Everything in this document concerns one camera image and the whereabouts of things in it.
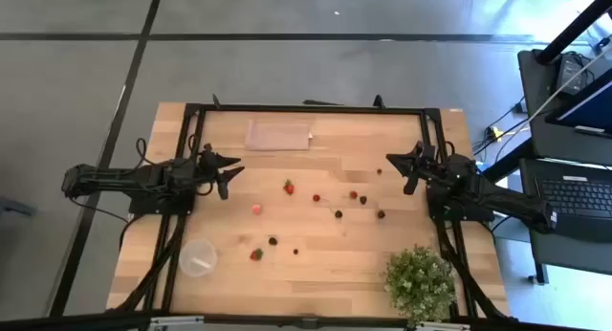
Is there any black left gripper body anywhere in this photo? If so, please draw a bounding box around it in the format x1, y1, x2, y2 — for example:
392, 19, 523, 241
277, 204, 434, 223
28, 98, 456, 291
194, 143, 230, 202

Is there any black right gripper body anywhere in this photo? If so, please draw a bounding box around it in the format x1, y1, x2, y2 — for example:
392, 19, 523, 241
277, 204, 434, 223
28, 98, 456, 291
403, 141, 448, 196

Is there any green potted plant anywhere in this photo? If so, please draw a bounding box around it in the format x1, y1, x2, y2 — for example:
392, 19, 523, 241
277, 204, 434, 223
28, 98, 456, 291
382, 244, 458, 328

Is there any black computer desk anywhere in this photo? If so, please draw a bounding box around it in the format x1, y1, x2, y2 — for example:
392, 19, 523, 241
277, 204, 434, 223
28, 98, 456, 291
480, 47, 612, 285

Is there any silver aluminium extrusion bar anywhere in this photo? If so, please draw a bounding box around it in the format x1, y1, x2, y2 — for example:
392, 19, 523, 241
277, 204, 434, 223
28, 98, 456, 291
419, 320, 472, 331
147, 315, 206, 330

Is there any black laptop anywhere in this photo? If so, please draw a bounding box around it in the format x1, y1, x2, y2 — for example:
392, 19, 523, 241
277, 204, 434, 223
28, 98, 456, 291
534, 170, 612, 244

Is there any black power adapter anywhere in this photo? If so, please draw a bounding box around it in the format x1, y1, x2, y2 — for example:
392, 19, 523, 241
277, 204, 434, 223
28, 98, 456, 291
556, 53, 597, 97

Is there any black gantry crossbar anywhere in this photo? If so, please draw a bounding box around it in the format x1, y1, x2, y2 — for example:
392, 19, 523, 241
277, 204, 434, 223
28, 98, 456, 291
0, 310, 612, 331

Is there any black metal pole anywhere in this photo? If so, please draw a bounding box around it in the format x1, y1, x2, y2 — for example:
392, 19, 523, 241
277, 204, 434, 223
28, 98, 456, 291
535, 0, 612, 65

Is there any grey chair leg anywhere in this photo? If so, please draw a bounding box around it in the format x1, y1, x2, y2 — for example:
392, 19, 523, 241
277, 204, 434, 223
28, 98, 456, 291
0, 196, 37, 218

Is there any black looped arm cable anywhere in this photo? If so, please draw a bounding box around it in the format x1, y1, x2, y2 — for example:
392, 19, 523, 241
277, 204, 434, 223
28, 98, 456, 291
135, 137, 162, 168

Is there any black table frame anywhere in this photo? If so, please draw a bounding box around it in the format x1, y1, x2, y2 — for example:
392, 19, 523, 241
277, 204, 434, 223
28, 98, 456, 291
107, 94, 513, 322

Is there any black cable bundle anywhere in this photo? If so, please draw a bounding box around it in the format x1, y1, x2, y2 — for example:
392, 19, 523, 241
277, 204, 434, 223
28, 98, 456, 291
437, 220, 508, 320
114, 214, 188, 314

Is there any thin white cable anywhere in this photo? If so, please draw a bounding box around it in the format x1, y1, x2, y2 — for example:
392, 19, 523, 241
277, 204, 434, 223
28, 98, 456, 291
524, 42, 612, 126

